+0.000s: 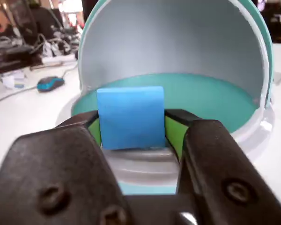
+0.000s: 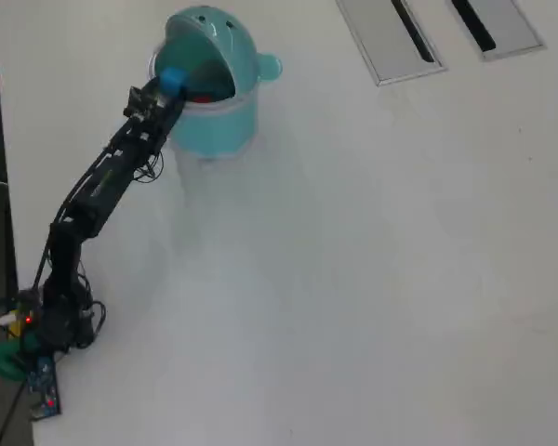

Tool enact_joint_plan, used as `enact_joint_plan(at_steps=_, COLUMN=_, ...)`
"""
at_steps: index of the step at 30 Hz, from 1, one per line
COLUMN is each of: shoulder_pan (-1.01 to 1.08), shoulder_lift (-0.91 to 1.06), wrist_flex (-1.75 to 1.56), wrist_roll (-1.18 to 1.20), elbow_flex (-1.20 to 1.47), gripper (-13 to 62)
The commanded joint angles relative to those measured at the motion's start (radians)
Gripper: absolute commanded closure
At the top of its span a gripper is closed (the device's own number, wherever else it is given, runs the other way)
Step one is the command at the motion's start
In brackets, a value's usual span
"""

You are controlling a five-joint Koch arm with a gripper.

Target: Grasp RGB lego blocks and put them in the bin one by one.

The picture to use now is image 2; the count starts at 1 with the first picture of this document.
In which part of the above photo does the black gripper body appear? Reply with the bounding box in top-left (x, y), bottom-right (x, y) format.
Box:
top-left (115, 104), bottom-right (180, 152)

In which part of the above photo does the blue cube block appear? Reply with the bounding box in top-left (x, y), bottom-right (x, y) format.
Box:
top-left (160, 67), bottom-right (189, 97)

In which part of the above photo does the teal whale-shaped bin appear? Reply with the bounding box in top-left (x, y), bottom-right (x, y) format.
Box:
top-left (147, 5), bottom-right (285, 163)

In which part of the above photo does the green table clamp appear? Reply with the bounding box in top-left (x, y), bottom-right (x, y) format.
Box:
top-left (0, 341), bottom-right (36, 382)

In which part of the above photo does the blue circuit board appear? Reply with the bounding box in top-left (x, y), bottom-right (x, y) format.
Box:
top-left (27, 355), bottom-right (62, 422)

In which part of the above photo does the silver desk cable grommet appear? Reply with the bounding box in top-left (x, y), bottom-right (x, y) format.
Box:
top-left (439, 0), bottom-right (549, 64)
top-left (335, 0), bottom-right (448, 88)

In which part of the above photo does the dark power cable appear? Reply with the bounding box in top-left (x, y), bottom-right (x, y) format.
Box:
top-left (0, 380), bottom-right (29, 446)

